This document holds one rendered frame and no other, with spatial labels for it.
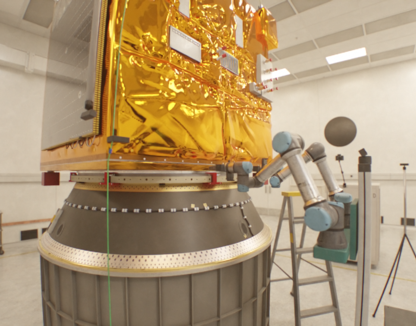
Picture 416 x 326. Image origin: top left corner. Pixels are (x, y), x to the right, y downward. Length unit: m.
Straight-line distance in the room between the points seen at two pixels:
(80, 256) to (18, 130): 5.34
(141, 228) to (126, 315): 0.51
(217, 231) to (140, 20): 1.44
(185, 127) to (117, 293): 1.12
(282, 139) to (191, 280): 0.99
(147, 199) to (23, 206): 5.34
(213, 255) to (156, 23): 1.53
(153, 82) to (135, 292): 1.27
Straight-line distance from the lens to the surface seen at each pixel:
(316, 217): 1.14
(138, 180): 1.59
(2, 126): 6.70
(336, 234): 1.29
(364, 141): 8.83
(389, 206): 8.82
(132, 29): 1.54
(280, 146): 1.22
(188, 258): 1.48
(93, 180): 1.80
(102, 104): 1.37
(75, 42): 1.97
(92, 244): 1.65
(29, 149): 6.70
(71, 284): 1.75
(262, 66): 2.70
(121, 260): 1.51
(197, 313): 1.65
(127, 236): 1.54
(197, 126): 1.64
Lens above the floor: 1.73
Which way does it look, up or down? 3 degrees up
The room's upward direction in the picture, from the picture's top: straight up
